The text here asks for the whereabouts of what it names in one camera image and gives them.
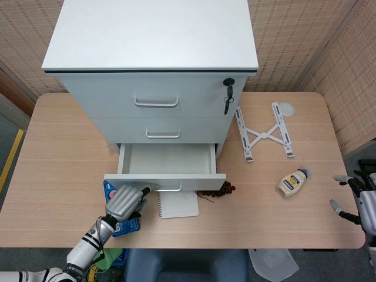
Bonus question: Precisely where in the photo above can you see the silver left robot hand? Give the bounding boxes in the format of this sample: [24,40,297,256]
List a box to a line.
[105,184,153,221]

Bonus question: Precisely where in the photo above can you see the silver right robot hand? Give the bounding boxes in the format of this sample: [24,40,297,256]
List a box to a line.
[329,170,376,233]

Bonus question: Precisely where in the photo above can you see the white drawer with small handle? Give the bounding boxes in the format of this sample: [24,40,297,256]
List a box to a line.
[103,143,227,192]

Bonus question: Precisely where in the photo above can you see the white drawer cabinet body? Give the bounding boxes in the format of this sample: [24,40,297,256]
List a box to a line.
[41,0,259,155]

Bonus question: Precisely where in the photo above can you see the blue Oreo cookie box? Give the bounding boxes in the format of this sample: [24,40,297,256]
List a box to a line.
[102,179,141,238]

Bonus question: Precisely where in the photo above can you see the white spiral lined notebook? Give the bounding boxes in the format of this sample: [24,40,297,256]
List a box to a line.
[157,190,200,220]

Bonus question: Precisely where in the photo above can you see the green plastic object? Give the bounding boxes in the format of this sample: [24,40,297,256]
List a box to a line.
[93,249,124,271]

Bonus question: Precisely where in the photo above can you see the cream mayonnaise squeeze bottle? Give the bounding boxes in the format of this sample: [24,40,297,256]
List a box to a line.
[275,169,309,199]

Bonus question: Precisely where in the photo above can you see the blue office chair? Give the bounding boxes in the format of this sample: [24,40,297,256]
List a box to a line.
[123,249,250,282]

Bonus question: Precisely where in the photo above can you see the dark red grape bunch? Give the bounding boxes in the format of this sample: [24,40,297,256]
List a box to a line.
[195,181,237,203]

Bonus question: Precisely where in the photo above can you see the translucent white plastic cover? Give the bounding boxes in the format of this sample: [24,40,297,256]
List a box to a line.
[249,249,300,282]

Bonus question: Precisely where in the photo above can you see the white folding laptop stand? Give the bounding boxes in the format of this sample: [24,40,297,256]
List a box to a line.
[234,102,296,163]

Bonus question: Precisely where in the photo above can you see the round grey table grommet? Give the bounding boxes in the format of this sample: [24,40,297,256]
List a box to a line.
[278,101,296,116]

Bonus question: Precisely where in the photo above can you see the black cabinet keys in lock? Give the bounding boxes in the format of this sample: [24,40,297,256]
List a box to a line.
[222,77,236,116]

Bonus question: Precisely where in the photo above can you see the brown wooden panel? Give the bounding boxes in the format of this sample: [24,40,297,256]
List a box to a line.
[0,66,38,118]

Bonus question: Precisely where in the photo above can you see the white drawer with wide handle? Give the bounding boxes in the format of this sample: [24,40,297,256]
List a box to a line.
[57,76,248,120]

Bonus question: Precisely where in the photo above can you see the white drawer with medium handle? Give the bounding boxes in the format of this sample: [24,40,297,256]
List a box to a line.
[93,117,236,145]

